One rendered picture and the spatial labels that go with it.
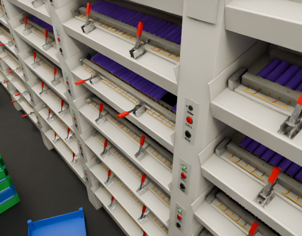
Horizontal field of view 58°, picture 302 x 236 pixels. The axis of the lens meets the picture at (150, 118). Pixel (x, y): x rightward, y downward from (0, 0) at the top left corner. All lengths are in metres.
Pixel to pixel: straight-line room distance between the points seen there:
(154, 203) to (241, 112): 0.63
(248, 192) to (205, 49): 0.33
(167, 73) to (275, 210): 0.39
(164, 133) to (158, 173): 0.19
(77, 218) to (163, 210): 0.81
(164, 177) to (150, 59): 0.39
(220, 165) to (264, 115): 0.20
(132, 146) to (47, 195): 1.03
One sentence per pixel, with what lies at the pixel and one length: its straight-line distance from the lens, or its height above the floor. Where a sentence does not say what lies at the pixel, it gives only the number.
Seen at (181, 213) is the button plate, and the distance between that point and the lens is 0.90.
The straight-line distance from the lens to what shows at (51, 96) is 1.76.
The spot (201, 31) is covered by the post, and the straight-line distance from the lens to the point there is 0.55.
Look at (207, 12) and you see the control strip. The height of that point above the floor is 1.30.
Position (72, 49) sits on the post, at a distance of 1.15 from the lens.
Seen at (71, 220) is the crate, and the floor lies 0.00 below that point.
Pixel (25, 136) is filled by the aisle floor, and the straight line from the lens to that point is 2.46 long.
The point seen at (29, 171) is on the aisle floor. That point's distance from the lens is 2.13.
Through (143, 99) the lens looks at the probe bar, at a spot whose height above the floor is 0.97.
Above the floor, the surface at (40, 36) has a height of 0.95.
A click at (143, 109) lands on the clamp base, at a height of 0.95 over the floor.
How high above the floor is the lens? 1.43
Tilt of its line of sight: 36 degrees down
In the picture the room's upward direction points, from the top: straight up
